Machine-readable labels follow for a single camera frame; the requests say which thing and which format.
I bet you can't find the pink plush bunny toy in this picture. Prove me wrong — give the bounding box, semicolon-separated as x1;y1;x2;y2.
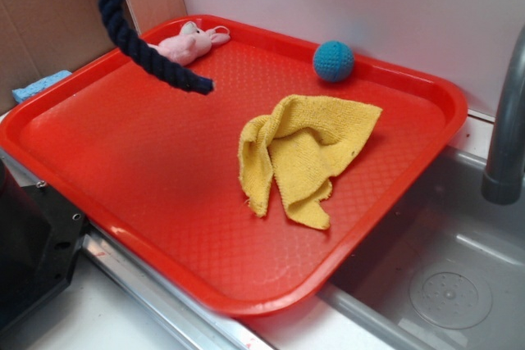
148;21;231;66

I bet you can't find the dark blue twisted rope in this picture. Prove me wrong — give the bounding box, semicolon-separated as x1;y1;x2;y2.
97;0;216;97

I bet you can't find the red plastic tray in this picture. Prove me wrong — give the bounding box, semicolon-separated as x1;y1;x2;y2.
1;16;468;317

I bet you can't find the brown cardboard panel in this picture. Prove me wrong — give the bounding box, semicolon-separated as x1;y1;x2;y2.
1;0;186;113

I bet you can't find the teal crocheted ball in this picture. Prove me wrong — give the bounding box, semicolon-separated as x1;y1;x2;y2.
313;41;355;83

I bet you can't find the blue sponge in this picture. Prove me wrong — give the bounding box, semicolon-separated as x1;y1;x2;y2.
11;70;71;104

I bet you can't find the yellow microfiber cloth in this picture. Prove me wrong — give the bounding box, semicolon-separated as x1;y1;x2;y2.
238;95;382;230

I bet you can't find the grey faucet spout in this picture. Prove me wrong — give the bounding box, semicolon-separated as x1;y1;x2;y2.
482;31;524;205

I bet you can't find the grey plastic sink basin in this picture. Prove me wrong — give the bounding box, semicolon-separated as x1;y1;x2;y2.
249;145;525;350

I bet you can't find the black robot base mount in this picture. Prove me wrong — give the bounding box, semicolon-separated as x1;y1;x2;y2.
1;164;87;334

